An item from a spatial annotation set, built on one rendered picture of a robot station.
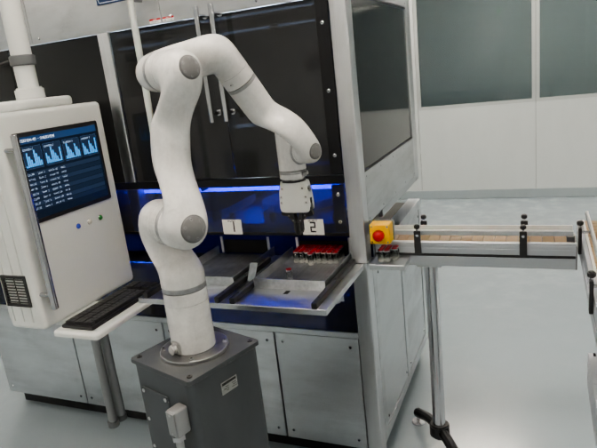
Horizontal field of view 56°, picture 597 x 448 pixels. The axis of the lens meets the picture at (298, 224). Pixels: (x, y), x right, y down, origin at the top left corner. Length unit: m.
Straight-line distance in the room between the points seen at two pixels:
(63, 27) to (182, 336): 1.46
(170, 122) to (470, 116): 5.30
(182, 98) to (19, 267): 0.98
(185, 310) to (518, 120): 5.35
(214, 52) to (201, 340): 0.76
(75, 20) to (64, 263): 0.96
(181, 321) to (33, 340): 1.75
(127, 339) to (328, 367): 0.98
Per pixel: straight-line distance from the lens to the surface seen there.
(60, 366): 3.15
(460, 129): 6.54
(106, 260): 2.37
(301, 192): 1.71
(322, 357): 2.28
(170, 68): 1.40
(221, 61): 1.54
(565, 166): 6.56
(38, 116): 2.17
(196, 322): 1.54
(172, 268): 1.51
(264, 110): 1.61
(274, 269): 2.07
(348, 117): 1.94
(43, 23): 2.63
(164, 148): 1.45
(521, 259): 2.07
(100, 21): 2.43
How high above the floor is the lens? 1.57
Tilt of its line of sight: 15 degrees down
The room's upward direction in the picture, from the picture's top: 7 degrees counter-clockwise
